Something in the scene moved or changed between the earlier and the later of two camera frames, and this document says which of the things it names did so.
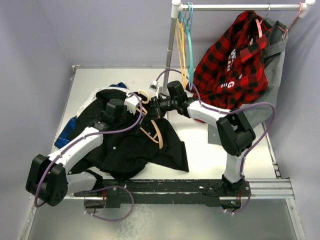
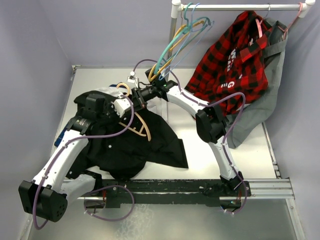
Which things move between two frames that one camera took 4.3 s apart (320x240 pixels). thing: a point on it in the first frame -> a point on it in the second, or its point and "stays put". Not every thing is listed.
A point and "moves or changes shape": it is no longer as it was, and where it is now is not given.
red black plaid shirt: (229, 70) stays put
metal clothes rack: (176, 7) stays put
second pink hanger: (260, 30) stays put
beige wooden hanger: (160, 140) -> (139, 131)
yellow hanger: (179, 31) -> (186, 38)
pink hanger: (285, 31) stays put
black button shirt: (132, 140) moves or changes shape
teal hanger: (185, 17) -> (185, 32)
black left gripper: (131, 116) -> (117, 118)
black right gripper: (156, 109) -> (138, 100)
